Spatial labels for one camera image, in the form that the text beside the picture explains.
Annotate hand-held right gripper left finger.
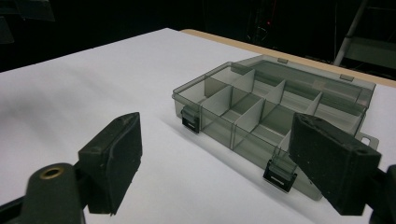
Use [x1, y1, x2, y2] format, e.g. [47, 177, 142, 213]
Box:
[78, 111, 144, 217]

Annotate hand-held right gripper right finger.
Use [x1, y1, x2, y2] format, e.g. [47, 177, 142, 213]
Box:
[288, 112, 383, 217]

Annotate clear grey plastic compartment box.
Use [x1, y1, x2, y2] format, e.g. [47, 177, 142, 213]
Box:
[172, 54, 380, 202]

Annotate grey metal stand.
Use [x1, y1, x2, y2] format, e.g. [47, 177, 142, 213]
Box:
[333, 0, 396, 70]

